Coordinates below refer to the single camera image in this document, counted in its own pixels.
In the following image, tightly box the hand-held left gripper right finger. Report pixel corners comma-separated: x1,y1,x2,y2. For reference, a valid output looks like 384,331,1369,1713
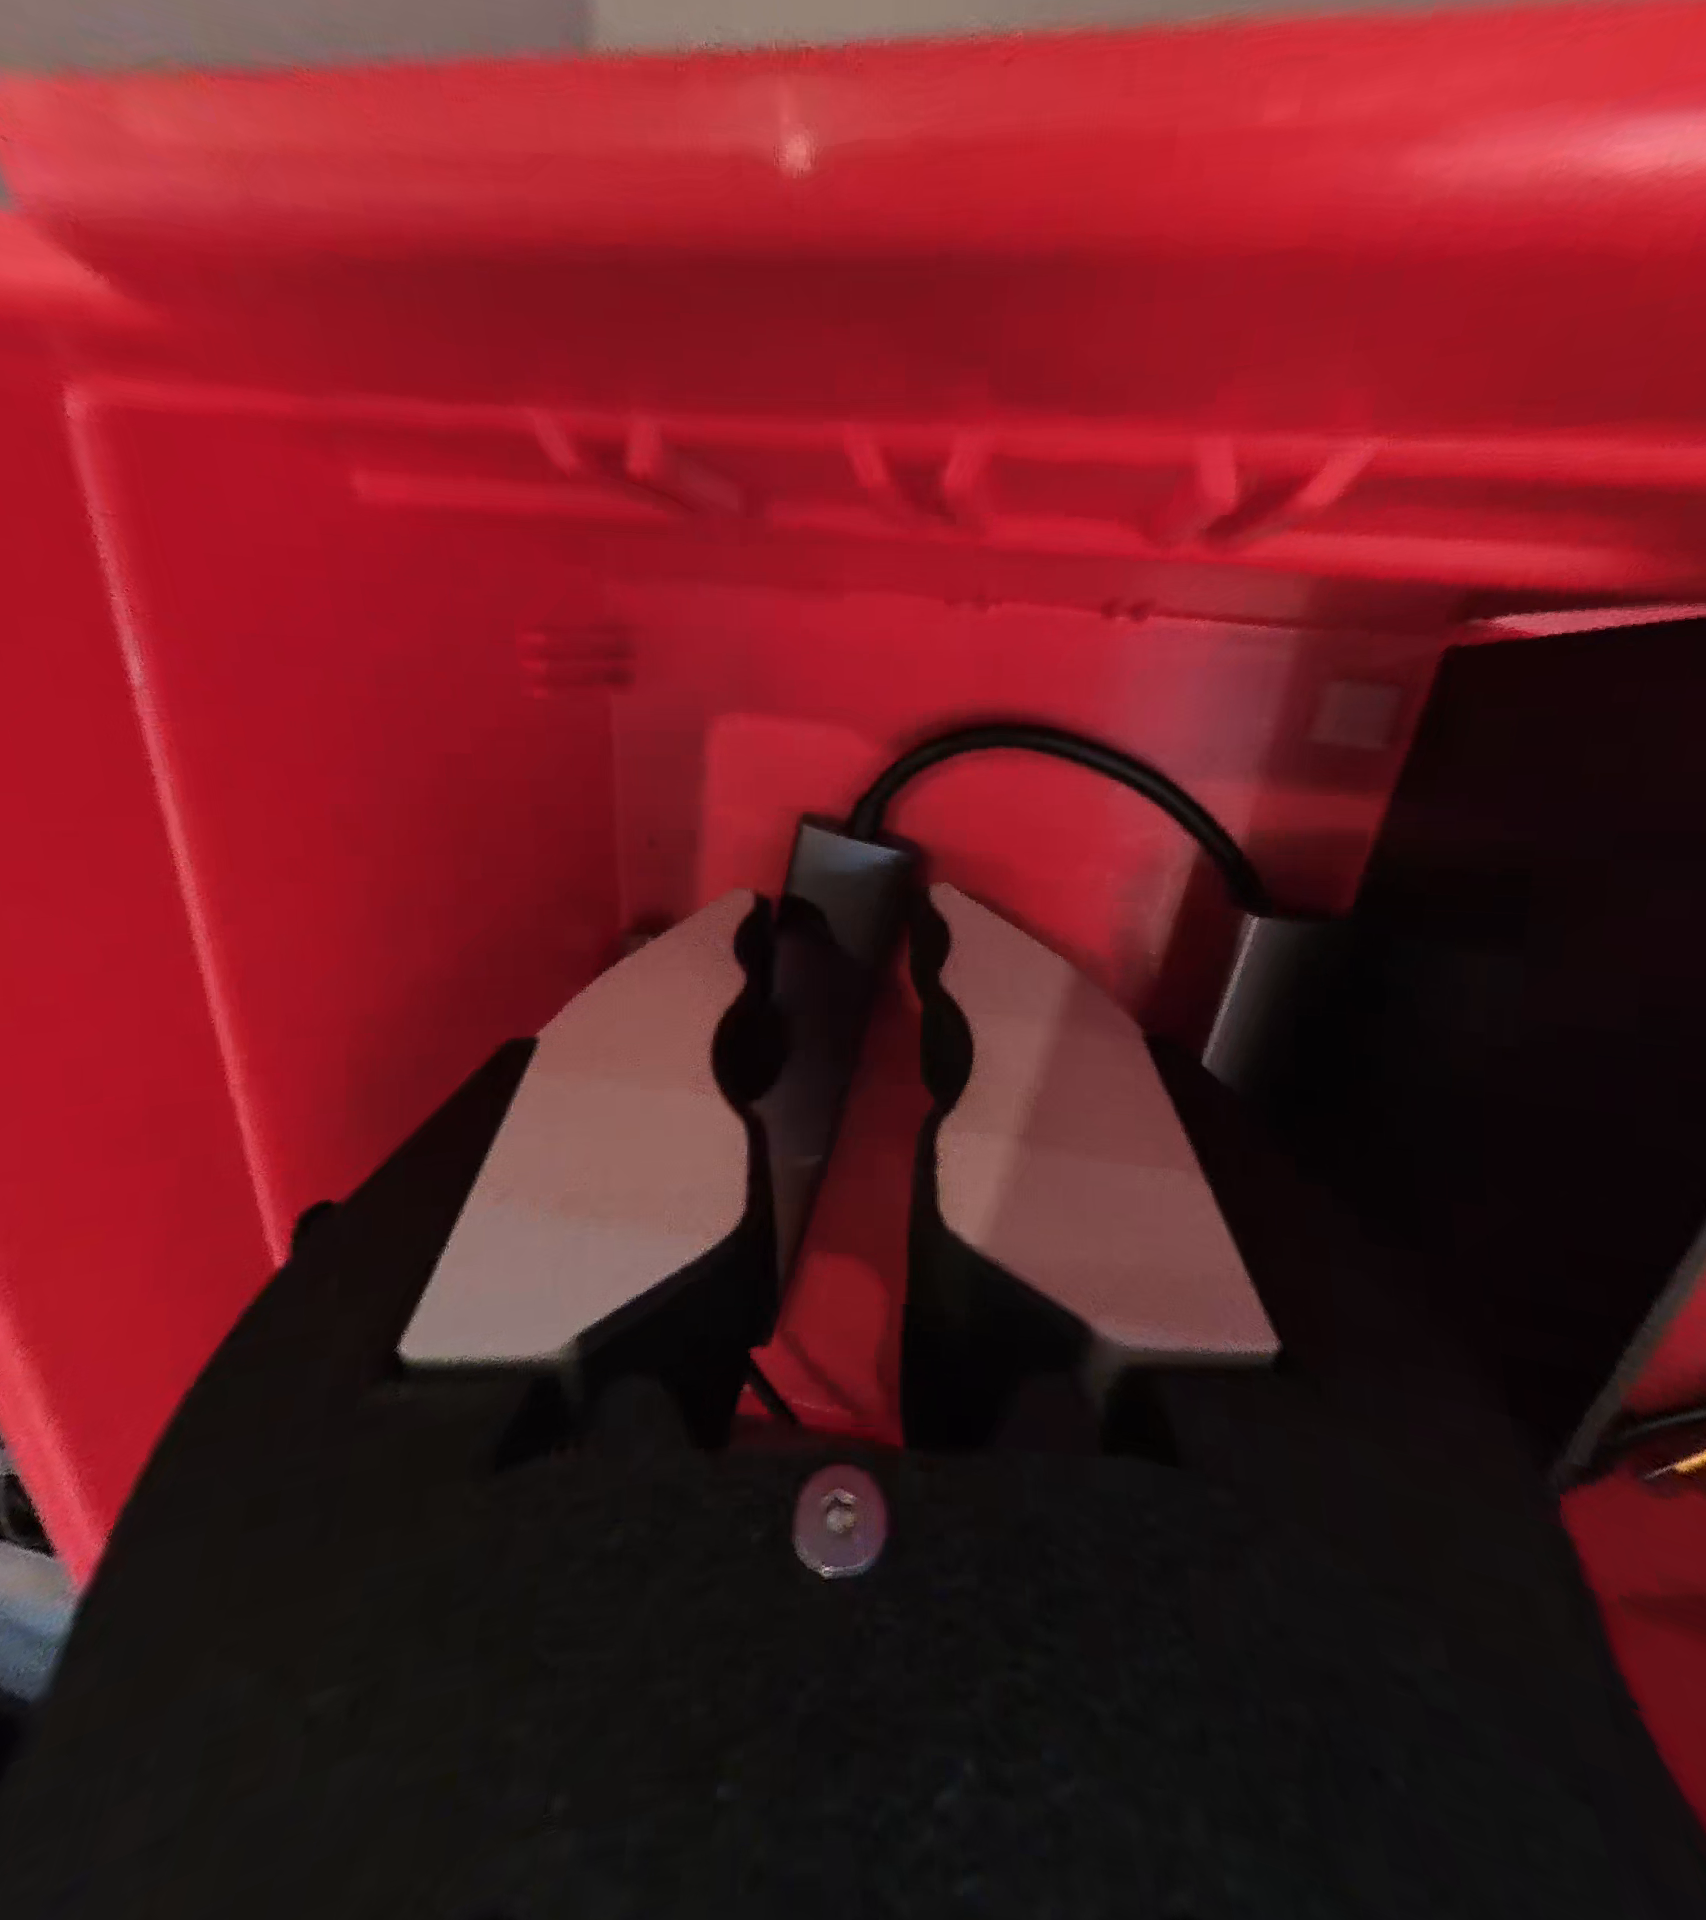
899,882,1281,1449

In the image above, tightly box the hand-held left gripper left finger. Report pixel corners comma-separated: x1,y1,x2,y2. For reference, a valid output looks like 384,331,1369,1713
397,888,784,1441

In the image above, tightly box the grey USB hub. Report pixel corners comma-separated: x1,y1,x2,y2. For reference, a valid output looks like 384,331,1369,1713
770,724,1336,1308

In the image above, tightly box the red storage bin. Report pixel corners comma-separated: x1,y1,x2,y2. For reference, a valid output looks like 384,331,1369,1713
0,0,1706,1920

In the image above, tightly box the black divider of red bin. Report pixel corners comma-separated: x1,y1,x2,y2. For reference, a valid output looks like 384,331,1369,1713
1249,576,1706,1487

